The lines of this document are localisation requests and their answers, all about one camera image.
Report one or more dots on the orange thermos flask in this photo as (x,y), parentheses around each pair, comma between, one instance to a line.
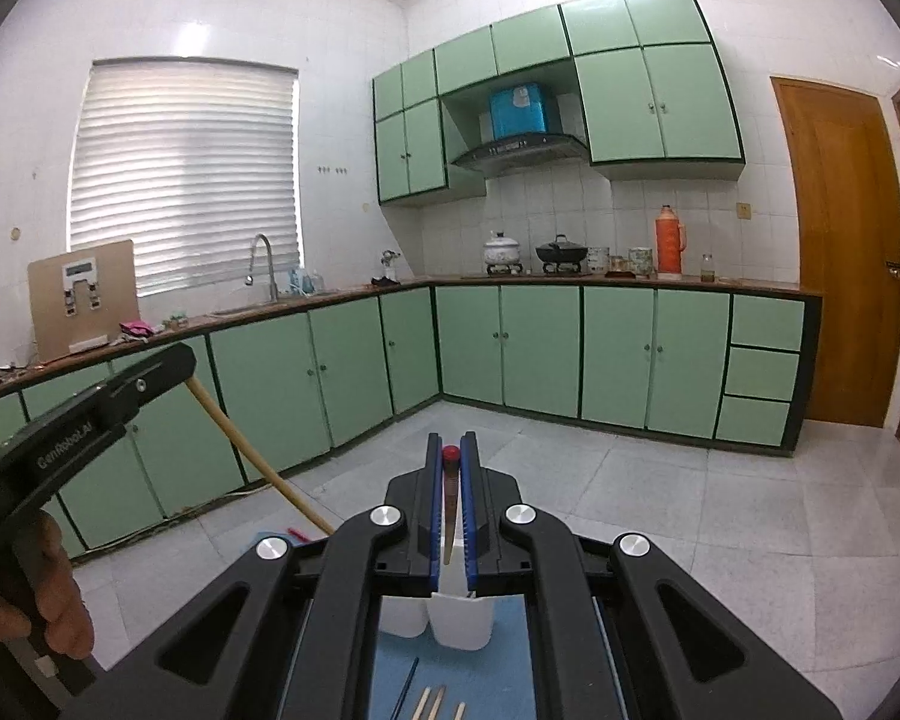
(671,244)

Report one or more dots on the white window blinds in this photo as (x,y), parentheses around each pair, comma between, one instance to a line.
(187,180)

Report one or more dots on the plastic bottle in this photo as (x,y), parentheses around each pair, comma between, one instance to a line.
(311,281)

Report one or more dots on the stack of patterned bowls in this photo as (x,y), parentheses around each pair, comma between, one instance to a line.
(598,260)
(640,261)

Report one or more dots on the white two-compartment utensil holder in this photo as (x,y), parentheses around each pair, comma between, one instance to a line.
(461,622)

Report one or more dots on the person's left hand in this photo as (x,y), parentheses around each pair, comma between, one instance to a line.
(64,592)

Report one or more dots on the metal kitchen faucet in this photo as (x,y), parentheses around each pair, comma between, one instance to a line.
(272,277)

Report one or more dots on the row of wall hooks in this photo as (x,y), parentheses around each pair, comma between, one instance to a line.
(332,169)

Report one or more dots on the green kitchen base cabinet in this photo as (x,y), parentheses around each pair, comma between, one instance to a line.
(540,345)

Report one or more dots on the black wok with lid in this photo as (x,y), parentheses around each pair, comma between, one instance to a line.
(562,251)

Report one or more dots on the blue tablecloth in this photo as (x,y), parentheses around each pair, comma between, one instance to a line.
(495,682)

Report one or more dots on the black range hood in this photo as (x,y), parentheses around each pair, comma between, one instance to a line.
(517,155)

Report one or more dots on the white lidded pot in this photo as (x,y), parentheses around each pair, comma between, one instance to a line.
(502,253)

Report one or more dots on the green cabinet drawer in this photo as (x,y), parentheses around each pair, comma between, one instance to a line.
(752,421)
(766,322)
(761,373)

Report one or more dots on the green wall cabinet unit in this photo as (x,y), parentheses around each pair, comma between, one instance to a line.
(690,105)

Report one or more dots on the light brown board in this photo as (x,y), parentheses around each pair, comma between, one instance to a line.
(112,300)

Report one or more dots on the small glass jar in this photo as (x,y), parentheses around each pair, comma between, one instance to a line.
(707,268)

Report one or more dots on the wooden chopstick solid red end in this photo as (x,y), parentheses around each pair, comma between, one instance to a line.
(450,456)

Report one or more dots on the pink cloth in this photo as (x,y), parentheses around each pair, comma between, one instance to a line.
(135,328)

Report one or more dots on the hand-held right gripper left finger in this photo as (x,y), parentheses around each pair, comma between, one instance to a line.
(435,510)

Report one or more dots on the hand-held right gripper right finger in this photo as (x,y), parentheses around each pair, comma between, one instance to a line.
(471,510)

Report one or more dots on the dark blue chopstick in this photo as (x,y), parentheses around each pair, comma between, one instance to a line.
(407,688)

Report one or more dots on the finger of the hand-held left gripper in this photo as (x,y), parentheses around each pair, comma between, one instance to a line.
(157,379)

